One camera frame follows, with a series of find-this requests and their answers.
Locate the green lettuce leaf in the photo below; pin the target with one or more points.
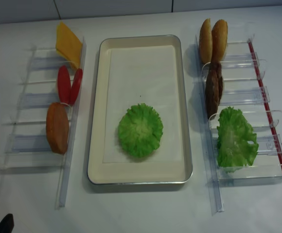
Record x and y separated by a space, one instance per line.
140 131
237 142

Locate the red tomato slice right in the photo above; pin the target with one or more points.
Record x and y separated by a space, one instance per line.
75 88

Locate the red tomato slice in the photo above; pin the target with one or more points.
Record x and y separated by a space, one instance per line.
75 88
63 84

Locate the brown meat patty front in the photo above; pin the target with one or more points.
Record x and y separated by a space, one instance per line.
214 88

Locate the red tomato slice left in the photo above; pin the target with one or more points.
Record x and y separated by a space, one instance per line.
63 84

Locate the green lettuce leaf in rack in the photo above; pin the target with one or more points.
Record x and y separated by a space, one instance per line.
237 142

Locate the yellow cheese slices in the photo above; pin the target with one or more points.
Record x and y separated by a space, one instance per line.
68 45

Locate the white parchment paper sheet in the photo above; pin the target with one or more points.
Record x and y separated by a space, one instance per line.
144 75

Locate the cream metal baking tray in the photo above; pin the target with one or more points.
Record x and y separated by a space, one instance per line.
139 171

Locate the brown bun bottom left rack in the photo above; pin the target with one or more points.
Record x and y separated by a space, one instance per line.
57 128

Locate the bun top left piece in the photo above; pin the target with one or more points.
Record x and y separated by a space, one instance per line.
205 41

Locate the bun piece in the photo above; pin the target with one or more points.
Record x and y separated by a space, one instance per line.
205 41
219 40

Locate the clear acrylic right rack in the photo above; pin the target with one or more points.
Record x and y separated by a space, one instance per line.
244 90

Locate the clear acrylic rack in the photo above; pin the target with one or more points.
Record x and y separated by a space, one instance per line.
27 149
244 90

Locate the bun top right piece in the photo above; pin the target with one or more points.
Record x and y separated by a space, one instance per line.
219 40

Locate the clear acrylic left rack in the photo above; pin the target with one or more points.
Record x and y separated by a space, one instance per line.
27 149

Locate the black object bottom left corner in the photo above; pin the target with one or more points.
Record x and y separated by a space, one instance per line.
7 224

